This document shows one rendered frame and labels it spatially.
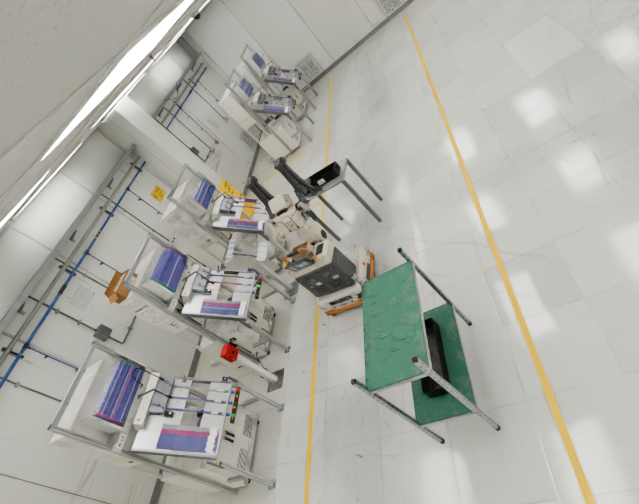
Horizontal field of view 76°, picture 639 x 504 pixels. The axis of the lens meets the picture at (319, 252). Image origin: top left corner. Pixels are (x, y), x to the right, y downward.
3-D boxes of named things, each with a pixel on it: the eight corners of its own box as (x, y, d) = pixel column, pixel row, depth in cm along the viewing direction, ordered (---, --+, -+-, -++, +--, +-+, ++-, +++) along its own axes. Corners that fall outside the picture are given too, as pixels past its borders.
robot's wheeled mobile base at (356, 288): (373, 302, 429) (359, 289, 416) (327, 317, 464) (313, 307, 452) (376, 254, 473) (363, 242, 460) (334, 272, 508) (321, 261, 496)
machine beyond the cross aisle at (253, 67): (319, 92, 997) (264, 26, 899) (318, 107, 938) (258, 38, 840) (279, 124, 1061) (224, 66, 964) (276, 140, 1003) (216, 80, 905)
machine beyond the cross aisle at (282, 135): (316, 120, 894) (253, 49, 796) (314, 138, 835) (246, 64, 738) (272, 154, 959) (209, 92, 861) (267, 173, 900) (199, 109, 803)
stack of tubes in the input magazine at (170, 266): (187, 259, 482) (168, 246, 468) (175, 292, 446) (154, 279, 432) (181, 263, 488) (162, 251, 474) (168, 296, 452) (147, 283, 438)
